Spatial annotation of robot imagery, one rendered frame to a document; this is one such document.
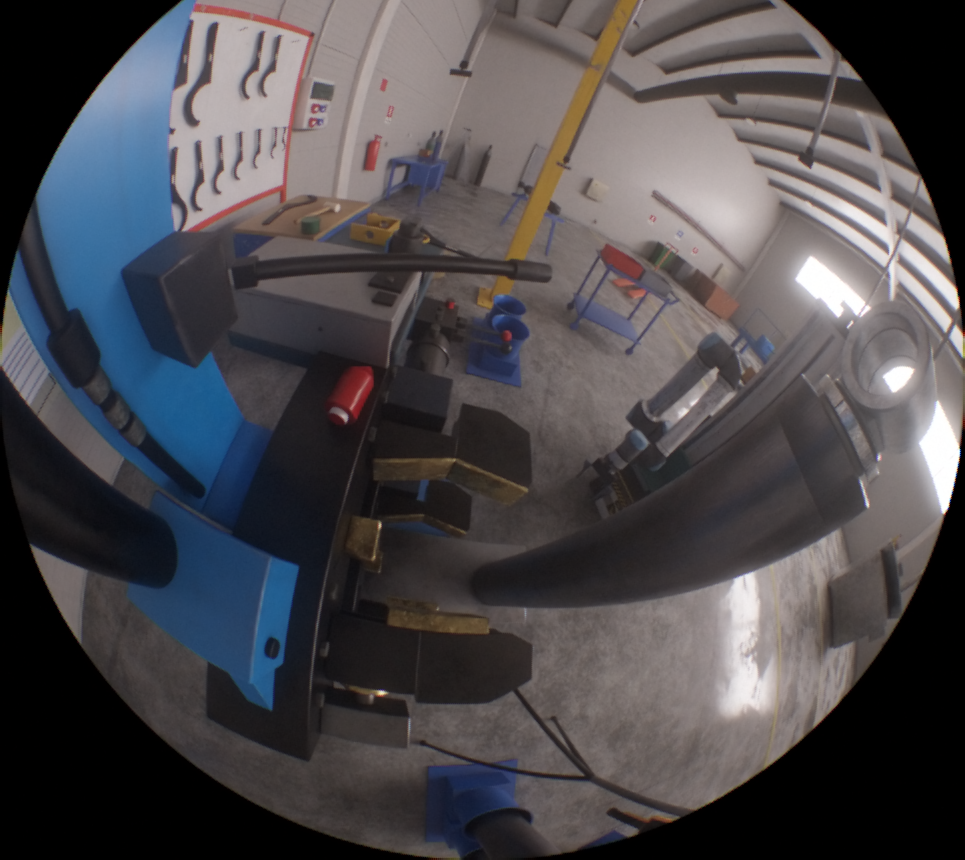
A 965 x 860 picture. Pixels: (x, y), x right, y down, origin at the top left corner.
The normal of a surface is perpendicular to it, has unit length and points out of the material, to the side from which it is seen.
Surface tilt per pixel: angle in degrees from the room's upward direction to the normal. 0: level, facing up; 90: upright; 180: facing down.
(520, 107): 90
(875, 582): 90
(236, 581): 0
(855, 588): 90
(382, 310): 0
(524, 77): 90
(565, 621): 0
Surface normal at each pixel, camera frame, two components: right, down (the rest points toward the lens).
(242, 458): 0.30, -0.65
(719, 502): -0.95, -0.27
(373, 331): -0.05, 0.72
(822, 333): -0.91, 0.02
